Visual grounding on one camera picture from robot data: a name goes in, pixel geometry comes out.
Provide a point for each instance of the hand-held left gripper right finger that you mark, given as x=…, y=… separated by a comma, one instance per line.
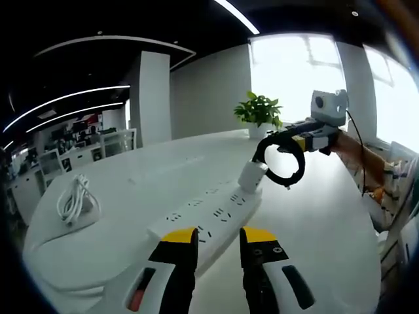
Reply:
x=262, y=284

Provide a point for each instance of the white office workstations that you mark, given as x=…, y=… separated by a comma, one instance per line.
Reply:
x=82, y=153

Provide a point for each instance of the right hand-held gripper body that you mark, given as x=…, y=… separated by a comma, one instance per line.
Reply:
x=330, y=111

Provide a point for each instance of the green leafy plant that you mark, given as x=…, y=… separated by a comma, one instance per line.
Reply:
x=260, y=109

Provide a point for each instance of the white charger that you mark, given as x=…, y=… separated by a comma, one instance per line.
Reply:
x=251, y=176

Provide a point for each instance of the white desk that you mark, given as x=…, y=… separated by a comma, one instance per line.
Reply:
x=311, y=212

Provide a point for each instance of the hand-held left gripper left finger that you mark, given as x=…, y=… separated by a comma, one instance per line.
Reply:
x=163, y=281

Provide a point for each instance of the ceiling light strip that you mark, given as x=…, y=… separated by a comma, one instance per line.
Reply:
x=75, y=114
x=65, y=99
x=239, y=14

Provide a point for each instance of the white power strip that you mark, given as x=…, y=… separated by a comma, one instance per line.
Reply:
x=209, y=216

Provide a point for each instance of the white plant pot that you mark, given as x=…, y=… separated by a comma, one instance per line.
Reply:
x=258, y=131

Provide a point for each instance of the person's patterned shirt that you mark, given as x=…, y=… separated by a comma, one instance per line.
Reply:
x=397, y=183

